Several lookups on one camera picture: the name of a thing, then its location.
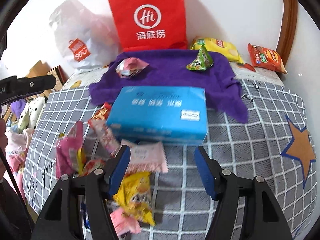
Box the red gold snack packet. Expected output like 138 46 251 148
92 102 112 120

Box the yellow triangular snack packet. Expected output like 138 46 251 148
113 172 156 226

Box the red Haidilao bag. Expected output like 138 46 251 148
108 0 188 51

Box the brown wooden door frame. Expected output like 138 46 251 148
276 0 298 64

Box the strawberry print snack packet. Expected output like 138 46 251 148
88 118 120 157

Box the light pink pastry packet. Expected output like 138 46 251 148
121 139 168 176

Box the orange chips bag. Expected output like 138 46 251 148
247 43 287 74

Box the green triangular snack packet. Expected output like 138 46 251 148
186 45 214 71

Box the grey checked bed sheet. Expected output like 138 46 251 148
22 78 318 240

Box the silver pink packet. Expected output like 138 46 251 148
116 57 150 78

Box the yellow chips bag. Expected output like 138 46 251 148
190 37 244 64

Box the pink snack bag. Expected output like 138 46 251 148
55 121 86 179

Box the purple towel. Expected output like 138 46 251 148
89 49 248 124

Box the white Miniso shopping bag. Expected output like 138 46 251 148
49 0 120 72

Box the blue tissue pack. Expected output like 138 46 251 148
106 86 208 145

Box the wooden furniture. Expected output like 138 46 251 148
26 60 51 78

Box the left hand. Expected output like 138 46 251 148
0 118 8 183

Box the brown patterned box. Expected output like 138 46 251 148
47 66 67 92

